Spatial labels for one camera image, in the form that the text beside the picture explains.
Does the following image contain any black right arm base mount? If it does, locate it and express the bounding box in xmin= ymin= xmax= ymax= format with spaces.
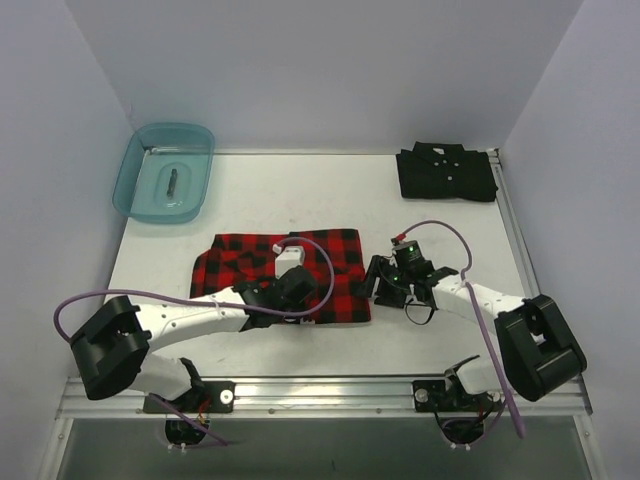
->
xmin=411 ymin=374 xmax=500 ymax=414

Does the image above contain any folded black button shirt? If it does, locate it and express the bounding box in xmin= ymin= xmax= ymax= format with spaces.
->
xmin=395 ymin=142 xmax=498 ymax=203

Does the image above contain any aluminium right side rail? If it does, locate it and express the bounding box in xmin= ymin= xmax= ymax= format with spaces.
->
xmin=486 ymin=148 xmax=540 ymax=298

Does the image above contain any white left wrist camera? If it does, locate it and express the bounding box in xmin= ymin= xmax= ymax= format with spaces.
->
xmin=272 ymin=244 xmax=305 ymax=278

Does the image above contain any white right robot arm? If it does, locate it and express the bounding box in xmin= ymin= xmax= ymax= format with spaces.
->
xmin=356 ymin=241 xmax=587 ymax=409

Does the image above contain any aluminium rail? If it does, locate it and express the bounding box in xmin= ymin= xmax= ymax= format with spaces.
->
xmin=55 ymin=375 xmax=594 ymax=417
xmin=486 ymin=148 xmax=540 ymax=298

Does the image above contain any dark object in basin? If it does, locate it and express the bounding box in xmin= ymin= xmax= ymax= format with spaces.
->
xmin=166 ymin=168 xmax=179 ymax=199

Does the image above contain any aluminium front rail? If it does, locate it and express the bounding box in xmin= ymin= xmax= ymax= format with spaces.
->
xmin=55 ymin=375 xmax=594 ymax=417

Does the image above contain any red black plaid shirt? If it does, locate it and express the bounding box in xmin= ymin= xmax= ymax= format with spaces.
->
xmin=190 ymin=228 xmax=371 ymax=325

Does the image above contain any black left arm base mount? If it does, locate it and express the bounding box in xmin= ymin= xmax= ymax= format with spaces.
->
xmin=154 ymin=379 xmax=236 ymax=414

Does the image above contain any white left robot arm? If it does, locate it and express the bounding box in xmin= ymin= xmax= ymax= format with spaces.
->
xmin=71 ymin=266 xmax=318 ymax=411

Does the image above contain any teal plastic basin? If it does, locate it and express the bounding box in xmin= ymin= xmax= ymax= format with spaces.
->
xmin=112 ymin=122 xmax=215 ymax=225

